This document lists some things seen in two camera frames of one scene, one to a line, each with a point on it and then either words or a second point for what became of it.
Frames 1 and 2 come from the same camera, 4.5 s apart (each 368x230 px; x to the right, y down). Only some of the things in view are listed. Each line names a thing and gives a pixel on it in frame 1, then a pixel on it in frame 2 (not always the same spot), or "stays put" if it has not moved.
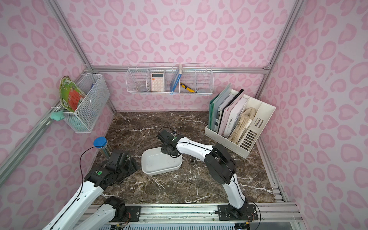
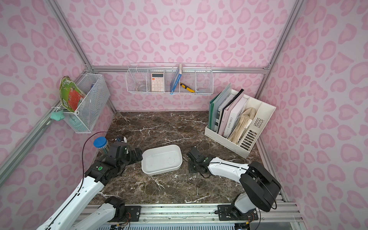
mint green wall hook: x=57 y=116 stays put
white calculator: x=157 y=82 stays put
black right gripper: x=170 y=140 → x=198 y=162
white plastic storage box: x=155 y=162 stays put
